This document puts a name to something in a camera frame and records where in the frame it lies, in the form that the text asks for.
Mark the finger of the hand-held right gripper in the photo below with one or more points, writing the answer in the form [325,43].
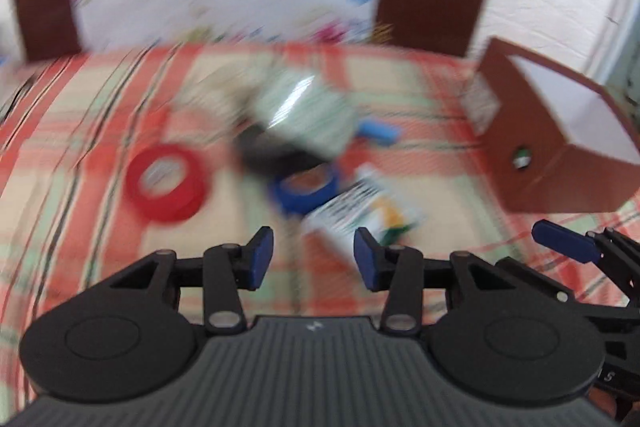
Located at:
[542,282]
[565,239]

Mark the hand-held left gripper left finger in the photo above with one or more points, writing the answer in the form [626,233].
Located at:
[262,257]

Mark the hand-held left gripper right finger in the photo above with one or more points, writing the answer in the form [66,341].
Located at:
[367,259]

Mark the white and green printed packet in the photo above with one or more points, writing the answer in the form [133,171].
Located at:
[365,204]

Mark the blue tape roll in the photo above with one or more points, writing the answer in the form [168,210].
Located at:
[307,194]

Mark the brown cardboard box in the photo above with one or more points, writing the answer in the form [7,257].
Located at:
[545,147]

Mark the black tape roll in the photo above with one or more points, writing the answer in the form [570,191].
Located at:
[260,154]

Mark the red tape roll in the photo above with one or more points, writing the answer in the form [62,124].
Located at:
[167,182]

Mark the small blue object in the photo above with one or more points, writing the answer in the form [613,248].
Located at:
[379,132]

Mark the clear green-print tape roll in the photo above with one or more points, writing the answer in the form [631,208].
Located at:
[305,112]

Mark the person's right hand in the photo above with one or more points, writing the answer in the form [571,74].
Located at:
[604,404]

